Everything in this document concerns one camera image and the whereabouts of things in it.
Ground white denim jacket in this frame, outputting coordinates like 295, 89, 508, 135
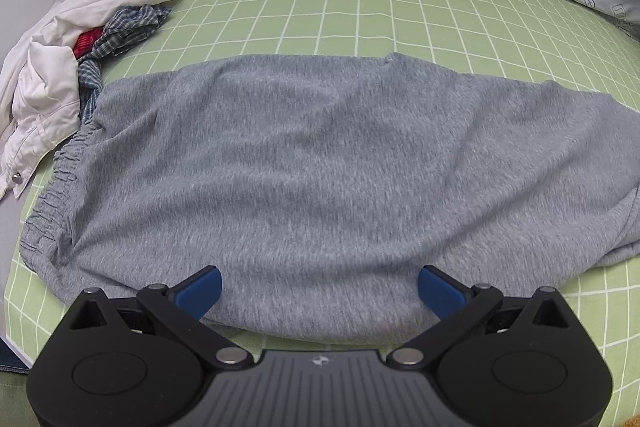
1, 0, 171, 197

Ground grey sweatpants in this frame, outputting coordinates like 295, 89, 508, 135
20, 54, 639, 343

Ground red garment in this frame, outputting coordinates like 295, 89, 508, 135
73, 27, 104, 60

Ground blue plaid shirt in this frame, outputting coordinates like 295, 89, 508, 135
77, 4, 171, 122

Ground green checked bed sheet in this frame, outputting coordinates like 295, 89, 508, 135
1, 0, 639, 426

